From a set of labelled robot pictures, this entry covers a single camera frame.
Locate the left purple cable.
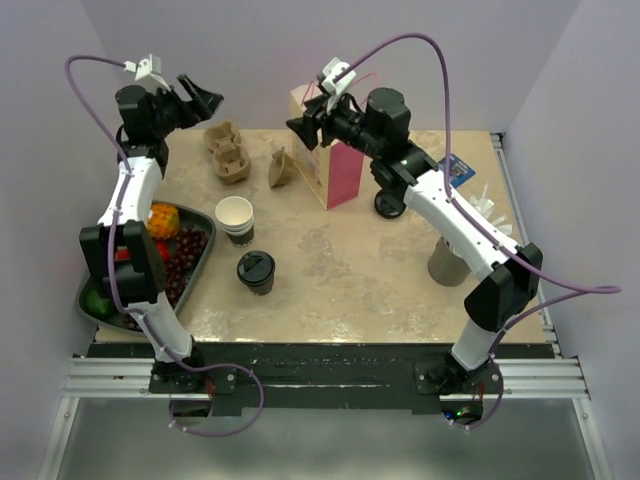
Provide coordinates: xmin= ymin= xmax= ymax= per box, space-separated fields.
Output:
xmin=64 ymin=54 xmax=201 ymax=374

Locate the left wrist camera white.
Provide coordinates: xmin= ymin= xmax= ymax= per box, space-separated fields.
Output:
xmin=124 ymin=54 xmax=169 ymax=93

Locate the dark paper coffee cup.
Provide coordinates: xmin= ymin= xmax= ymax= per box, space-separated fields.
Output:
xmin=240 ymin=274 xmax=274 ymax=296

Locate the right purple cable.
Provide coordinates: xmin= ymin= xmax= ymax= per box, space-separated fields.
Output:
xmin=334 ymin=33 xmax=622 ymax=361

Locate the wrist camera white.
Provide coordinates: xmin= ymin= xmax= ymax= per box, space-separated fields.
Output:
xmin=316 ymin=57 xmax=357 ymax=96
xmin=124 ymin=54 xmax=169 ymax=93

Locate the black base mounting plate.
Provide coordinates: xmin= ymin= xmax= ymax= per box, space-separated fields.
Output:
xmin=82 ymin=343 xmax=553 ymax=416

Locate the blue razor package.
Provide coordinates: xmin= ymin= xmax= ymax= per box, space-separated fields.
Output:
xmin=449 ymin=153 xmax=476 ymax=188

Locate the purple cable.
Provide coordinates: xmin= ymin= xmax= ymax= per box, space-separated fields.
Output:
xmin=334 ymin=33 xmax=622 ymax=361
xmin=64 ymin=54 xmax=201 ymax=374

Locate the dark green fruit tray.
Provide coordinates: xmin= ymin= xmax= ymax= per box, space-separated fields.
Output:
xmin=76 ymin=201 xmax=216 ymax=337

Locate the single cardboard cup carrier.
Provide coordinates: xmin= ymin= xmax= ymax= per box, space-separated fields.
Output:
xmin=268 ymin=147 xmax=296 ymax=188

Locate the pink beige paper bag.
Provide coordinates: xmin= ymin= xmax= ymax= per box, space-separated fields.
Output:
xmin=289 ymin=72 xmax=381 ymax=211

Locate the toy pineapple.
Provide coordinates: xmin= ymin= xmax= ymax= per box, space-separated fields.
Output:
xmin=147 ymin=203 xmax=180 ymax=240

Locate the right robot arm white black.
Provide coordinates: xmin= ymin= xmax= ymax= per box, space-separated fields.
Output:
xmin=286 ymin=88 xmax=543 ymax=393

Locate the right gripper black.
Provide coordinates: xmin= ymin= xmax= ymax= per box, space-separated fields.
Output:
xmin=287 ymin=87 xmax=384 ymax=160

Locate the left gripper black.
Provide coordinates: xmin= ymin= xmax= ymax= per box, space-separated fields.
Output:
xmin=148 ymin=74 xmax=223 ymax=138

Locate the green lime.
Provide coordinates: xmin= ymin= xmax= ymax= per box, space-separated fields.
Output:
xmin=86 ymin=290 xmax=114 ymax=318

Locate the grey straw holder cup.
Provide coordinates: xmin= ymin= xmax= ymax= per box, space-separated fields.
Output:
xmin=427 ymin=237 xmax=471 ymax=287

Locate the red apple rear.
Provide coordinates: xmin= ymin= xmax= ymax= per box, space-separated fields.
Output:
xmin=114 ymin=240 xmax=171 ymax=262

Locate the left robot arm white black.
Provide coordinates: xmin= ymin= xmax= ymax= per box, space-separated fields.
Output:
xmin=79 ymin=74 xmax=224 ymax=392

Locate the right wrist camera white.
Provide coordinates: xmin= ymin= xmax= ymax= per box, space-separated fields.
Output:
xmin=316 ymin=57 xmax=357 ymax=96

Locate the black coffee cup lid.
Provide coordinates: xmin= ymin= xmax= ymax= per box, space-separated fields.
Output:
xmin=236 ymin=251 xmax=276 ymax=281

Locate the dark red grapes bunch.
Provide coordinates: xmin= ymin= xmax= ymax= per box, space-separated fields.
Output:
xmin=122 ymin=224 xmax=210 ymax=331

